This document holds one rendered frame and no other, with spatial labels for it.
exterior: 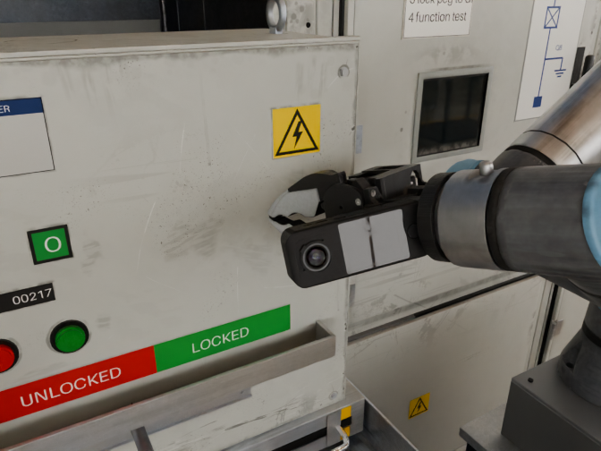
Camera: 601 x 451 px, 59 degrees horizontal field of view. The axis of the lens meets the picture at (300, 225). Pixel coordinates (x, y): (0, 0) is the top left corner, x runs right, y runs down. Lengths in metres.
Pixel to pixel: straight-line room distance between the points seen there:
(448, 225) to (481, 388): 1.12
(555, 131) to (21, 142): 0.46
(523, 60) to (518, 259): 0.80
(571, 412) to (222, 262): 0.59
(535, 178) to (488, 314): 0.99
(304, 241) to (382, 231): 0.06
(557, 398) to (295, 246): 0.63
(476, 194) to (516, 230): 0.04
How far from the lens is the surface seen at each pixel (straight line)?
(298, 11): 0.84
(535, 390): 0.94
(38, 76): 0.48
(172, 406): 0.58
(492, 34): 1.07
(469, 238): 0.39
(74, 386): 0.59
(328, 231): 0.40
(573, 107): 0.58
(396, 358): 1.20
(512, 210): 0.37
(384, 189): 0.46
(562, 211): 0.36
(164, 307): 0.56
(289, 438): 0.74
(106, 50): 0.48
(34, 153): 0.49
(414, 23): 0.94
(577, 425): 0.91
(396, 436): 0.76
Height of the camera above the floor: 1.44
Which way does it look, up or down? 24 degrees down
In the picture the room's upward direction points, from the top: straight up
